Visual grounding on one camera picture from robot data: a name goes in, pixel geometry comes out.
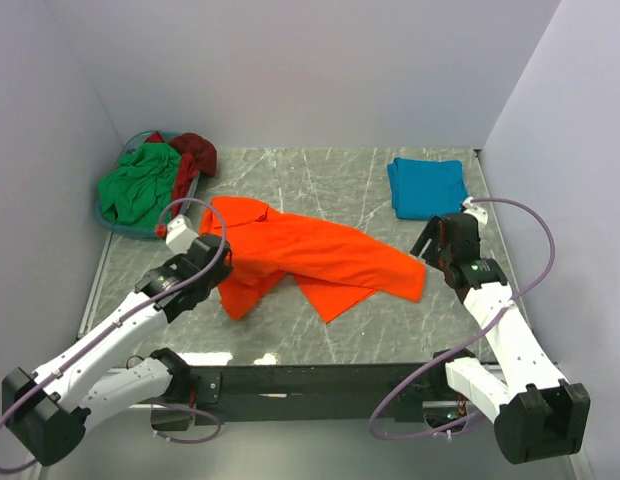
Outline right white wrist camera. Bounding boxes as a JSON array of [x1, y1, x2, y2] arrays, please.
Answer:
[[461, 196, 489, 231]]

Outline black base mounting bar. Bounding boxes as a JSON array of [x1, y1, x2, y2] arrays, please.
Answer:
[[149, 363, 471, 432]]

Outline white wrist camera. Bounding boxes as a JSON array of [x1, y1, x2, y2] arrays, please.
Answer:
[[155, 215, 198, 255], [461, 196, 489, 231]]

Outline orange t shirt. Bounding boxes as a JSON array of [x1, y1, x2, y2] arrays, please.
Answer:
[[199, 196, 426, 323]]

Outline blue plastic basket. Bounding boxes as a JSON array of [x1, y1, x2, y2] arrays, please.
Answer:
[[93, 130, 182, 239]]

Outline aluminium frame rail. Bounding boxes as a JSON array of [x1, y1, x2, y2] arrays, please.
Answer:
[[19, 364, 596, 480]]

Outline folded blue t shirt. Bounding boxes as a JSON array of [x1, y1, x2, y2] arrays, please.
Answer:
[[387, 158, 469, 221]]

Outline dark red t shirt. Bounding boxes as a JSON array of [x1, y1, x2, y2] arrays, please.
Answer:
[[145, 131, 217, 201]]

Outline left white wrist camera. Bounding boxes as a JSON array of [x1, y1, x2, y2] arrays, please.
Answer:
[[155, 215, 198, 255]]

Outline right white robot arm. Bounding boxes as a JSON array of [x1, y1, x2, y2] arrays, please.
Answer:
[[411, 213, 591, 464]]

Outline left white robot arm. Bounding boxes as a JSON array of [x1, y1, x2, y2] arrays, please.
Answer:
[[0, 234, 232, 466]]

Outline green t shirt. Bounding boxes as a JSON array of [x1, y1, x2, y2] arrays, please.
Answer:
[[97, 143, 181, 230]]

